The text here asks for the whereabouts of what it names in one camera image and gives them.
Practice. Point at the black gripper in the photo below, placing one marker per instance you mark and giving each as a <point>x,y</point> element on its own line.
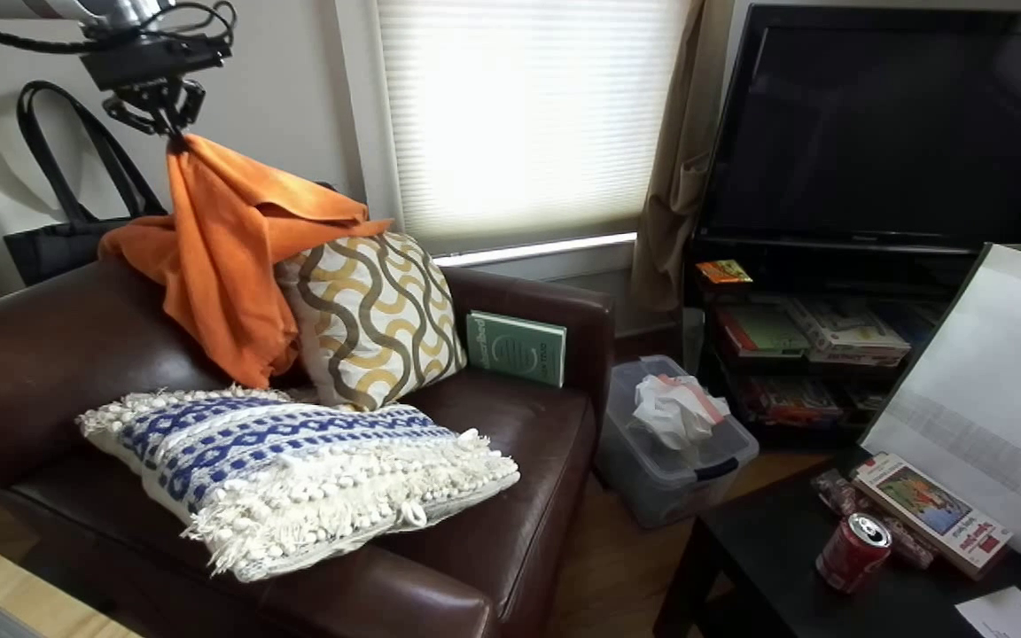
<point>149,93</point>

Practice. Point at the orange towel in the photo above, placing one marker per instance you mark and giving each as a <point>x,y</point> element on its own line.
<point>228,261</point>

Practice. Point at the brown leather sofa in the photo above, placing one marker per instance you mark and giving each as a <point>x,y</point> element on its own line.
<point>511,497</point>

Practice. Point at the black tote bag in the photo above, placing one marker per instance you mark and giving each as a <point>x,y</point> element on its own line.
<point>60,249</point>

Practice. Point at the yellow grey wave pattern pillow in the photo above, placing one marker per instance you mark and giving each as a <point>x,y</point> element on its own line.
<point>374,321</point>

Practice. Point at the white window blind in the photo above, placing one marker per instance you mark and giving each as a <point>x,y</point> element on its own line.
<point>531,107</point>

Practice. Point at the blue white fringed pillow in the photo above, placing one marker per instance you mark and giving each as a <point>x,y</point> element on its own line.
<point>286,471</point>

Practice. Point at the light wooden table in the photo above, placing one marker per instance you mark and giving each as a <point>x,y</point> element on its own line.
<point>15,578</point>

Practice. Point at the beige curtain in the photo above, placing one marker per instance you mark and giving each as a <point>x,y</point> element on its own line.
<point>680,179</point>

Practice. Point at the orange sticky note pad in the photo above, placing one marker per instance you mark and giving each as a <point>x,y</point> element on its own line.
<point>723,272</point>

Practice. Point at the crumpled white plastic bag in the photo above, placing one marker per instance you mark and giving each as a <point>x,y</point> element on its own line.
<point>674,410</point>

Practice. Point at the black TV stand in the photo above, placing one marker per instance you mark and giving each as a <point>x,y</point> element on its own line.
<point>710,355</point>

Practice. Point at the clear plastic storage bin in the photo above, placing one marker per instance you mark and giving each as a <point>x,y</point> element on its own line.
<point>664,481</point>

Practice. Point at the red green book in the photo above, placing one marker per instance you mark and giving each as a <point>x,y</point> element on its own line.
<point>759,334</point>

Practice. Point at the dark red book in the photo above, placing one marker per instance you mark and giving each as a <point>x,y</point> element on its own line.
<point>794,402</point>

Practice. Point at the black television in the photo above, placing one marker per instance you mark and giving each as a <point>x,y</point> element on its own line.
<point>886,118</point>

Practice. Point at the stack of books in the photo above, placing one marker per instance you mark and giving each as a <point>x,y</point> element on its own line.
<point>859,339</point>

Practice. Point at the black coffee table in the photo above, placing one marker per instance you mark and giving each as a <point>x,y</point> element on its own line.
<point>771,569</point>

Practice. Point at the red soda can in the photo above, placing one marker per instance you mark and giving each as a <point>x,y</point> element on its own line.
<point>853,555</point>

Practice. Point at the white red game box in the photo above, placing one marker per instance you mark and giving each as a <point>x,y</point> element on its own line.
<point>928,507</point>

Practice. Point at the large white paper bag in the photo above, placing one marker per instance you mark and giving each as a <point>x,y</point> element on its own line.
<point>992,391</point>

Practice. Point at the white paper card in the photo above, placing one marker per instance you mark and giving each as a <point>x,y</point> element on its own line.
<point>1009,613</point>

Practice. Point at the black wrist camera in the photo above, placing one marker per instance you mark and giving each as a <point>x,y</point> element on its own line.
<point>149,58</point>

